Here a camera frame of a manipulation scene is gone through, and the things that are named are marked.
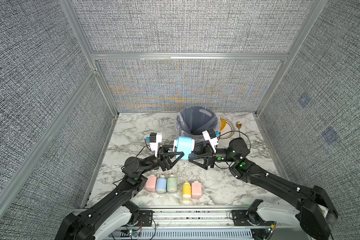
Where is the yellow pencil sharpener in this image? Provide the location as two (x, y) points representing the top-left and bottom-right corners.
(182, 181), (192, 202)

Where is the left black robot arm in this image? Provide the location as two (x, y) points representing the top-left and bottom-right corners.
(55, 145), (185, 240)

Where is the aluminium front rail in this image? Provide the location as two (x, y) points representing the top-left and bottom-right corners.
(66, 206), (319, 231)

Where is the gold blue spoon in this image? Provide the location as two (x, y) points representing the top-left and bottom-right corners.
(236, 122), (242, 137)

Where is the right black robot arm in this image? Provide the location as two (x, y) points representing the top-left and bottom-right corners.
(185, 138), (339, 240)

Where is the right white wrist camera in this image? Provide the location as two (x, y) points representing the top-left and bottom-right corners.
(202, 131), (220, 153)

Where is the clear plastic bin liner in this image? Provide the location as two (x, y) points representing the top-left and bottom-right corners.
(175, 106), (220, 142)

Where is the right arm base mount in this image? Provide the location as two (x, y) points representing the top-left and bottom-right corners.
(228, 210), (273, 227)

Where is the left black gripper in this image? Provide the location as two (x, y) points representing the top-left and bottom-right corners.
(138, 146), (182, 177)

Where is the pink pencil sharpener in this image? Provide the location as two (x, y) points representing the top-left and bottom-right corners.
(145, 175), (157, 192)
(191, 181), (203, 199)

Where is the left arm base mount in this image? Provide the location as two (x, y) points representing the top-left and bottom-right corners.
(126, 210), (154, 228)

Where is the light blue pencil sharpener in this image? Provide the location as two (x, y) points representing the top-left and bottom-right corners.
(155, 174), (167, 193)

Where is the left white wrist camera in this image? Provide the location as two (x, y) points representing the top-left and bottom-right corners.
(146, 133), (163, 157)

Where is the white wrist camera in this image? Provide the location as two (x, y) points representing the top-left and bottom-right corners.
(202, 131), (220, 153)
(146, 133), (163, 157)

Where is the green pencil sharpener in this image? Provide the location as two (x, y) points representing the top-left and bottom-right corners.
(167, 174), (178, 193)

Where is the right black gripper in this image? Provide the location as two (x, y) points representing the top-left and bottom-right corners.
(189, 142), (239, 173)

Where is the yellow white patterned bowl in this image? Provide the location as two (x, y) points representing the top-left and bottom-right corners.
(220, 118), (235, 139)

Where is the bright blue pencil sharpener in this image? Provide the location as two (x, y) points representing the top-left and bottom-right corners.
(173, 137), (195, 161)

